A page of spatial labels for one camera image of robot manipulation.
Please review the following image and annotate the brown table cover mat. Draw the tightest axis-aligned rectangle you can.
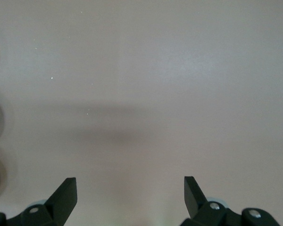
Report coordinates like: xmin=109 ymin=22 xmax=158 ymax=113
xmin=0 ymin=0 xmax=283 ymax=226

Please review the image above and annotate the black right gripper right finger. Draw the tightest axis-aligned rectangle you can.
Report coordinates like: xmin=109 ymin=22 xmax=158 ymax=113
xmin=180 ymin=176 xmax=242 ymax=226

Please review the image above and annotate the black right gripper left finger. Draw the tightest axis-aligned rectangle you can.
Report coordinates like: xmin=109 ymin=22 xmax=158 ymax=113
xmin=6 ymin=178 xmax=78 ymax=226

